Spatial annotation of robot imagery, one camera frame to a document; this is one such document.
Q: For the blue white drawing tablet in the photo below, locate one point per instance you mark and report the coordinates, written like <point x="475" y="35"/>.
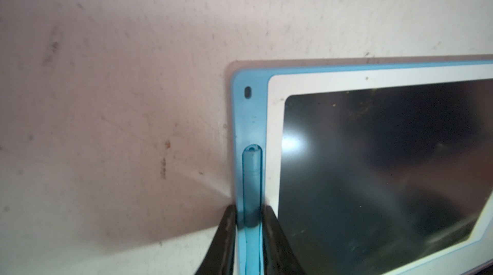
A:
<point x="368" y="169"/>

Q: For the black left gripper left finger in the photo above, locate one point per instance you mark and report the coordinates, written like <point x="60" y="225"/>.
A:
<point x="219" y="259"/>

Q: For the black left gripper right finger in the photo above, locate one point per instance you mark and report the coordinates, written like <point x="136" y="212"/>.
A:
<point x="278" y="256"/>

